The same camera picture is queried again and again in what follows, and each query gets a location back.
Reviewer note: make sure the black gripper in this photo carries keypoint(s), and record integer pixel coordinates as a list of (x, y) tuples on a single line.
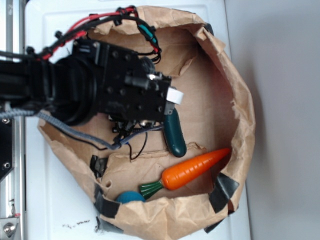
[(132, 89)]

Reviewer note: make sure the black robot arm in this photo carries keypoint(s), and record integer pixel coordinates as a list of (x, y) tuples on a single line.
[(97, 77)]

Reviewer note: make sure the dark green toy cucumber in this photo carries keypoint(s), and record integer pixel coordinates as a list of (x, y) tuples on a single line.
[(173, 135)]

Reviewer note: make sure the orange toy carrot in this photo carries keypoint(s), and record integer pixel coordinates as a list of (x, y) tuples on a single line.
[(184, 172)]

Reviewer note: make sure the brown paper bag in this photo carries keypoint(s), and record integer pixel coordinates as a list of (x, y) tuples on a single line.
[(216, 112)]

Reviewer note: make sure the blue ball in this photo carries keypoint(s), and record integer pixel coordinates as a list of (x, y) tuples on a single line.
[(130, 196)]

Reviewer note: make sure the aluminium frame rail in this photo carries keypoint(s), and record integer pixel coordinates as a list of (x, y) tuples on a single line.
[(13, 223)]

